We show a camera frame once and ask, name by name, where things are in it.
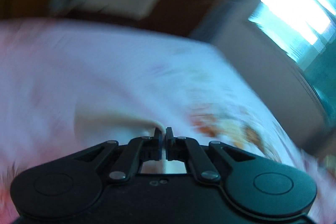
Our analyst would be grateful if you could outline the bedroom window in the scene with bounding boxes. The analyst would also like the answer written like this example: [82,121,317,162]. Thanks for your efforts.
[248,0,335,71]

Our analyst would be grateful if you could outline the cream knit sweater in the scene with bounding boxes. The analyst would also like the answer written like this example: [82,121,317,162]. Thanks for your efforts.
[74,105,166,147]

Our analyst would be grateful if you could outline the pink floral bed sheet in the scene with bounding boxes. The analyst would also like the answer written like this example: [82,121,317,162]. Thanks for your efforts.
[1,19,335,223]

